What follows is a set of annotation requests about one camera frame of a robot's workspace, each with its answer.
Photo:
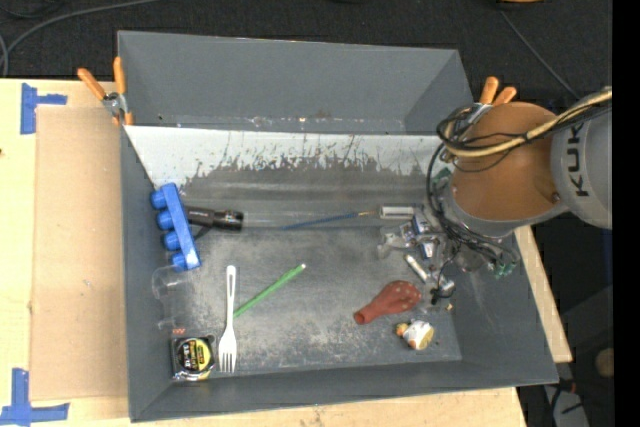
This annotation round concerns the yellow and black tape measure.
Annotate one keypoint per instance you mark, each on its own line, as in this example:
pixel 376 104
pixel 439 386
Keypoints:
pixel 192 357

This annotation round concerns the black flashlight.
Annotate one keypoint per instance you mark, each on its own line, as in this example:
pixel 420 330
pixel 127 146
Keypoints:
pixel 215 218

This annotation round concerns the grey metal bin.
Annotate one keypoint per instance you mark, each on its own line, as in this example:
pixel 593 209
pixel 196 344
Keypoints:
pixel 310 295

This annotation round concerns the red-brown spotted balloon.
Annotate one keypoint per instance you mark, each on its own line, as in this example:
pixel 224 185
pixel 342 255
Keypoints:
pixel 392 300

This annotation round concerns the blue rod with white end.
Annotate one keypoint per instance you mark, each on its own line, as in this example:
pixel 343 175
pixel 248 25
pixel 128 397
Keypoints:
pixel 397 212

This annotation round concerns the blue studded toy block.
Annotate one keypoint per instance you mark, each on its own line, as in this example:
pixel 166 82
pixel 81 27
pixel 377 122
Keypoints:
pixel 175 227

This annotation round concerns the clear plastic cup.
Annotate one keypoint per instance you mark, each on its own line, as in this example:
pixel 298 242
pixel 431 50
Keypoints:
pixel 167 287

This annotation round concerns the green straw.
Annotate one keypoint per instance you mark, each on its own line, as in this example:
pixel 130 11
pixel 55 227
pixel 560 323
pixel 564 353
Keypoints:
pixel 267 290

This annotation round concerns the brown cardboard board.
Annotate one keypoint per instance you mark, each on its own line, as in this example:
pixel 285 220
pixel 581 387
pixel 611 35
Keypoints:
pixel 75 240

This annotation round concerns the white plastic fork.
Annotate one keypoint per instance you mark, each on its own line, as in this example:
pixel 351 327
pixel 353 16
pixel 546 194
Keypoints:
pixel 229 325

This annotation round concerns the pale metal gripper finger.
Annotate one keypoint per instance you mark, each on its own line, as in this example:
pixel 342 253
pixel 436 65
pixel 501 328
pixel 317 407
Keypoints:
pixel 417 267
pixel 400 240

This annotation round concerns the white and yellow toy figure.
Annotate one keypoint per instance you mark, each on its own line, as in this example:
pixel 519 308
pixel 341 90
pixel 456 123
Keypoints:
pixel 416 334

